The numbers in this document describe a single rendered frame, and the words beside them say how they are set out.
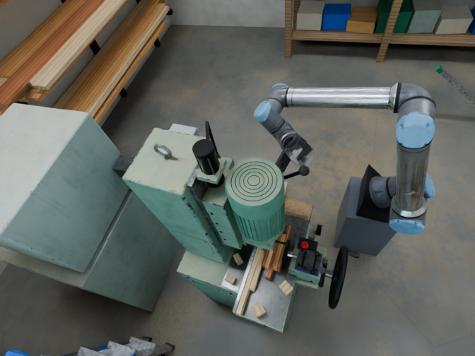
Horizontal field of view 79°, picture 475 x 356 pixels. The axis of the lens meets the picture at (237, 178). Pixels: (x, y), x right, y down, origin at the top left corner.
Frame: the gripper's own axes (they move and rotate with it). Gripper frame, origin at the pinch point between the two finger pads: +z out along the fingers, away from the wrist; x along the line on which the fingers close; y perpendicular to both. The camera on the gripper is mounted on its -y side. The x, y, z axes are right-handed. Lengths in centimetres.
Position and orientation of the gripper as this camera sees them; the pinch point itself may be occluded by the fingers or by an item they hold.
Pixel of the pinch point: (300, 167)
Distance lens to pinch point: 109.8
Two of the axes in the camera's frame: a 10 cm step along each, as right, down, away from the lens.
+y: 6.4, -7.0, -3.2
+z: 0.8, 4.8, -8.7
